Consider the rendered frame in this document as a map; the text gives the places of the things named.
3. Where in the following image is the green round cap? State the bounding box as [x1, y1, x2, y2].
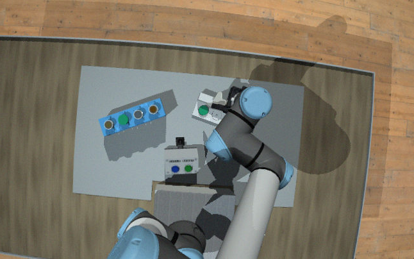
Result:
[199, 106, 208, 115]
[118, 114, 129, 125]

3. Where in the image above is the blue four-tube rack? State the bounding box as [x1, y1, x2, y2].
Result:
[98, 98, 166, 136]

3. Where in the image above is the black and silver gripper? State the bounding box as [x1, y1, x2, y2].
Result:
[206, 86, 248, 113]

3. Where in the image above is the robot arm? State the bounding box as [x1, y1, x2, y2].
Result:
[107, 87, 294, 259]

